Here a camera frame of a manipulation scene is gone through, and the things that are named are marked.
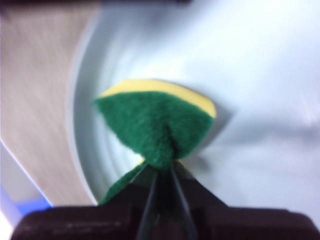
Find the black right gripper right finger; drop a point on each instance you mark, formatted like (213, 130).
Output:
(237, 222)

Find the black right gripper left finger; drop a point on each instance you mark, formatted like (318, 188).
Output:
(100, 222)

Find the yellow sponge with green scourer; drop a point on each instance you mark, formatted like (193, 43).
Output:
(152, 125)

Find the light blue round plate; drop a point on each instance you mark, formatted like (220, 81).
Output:
(250, 75)

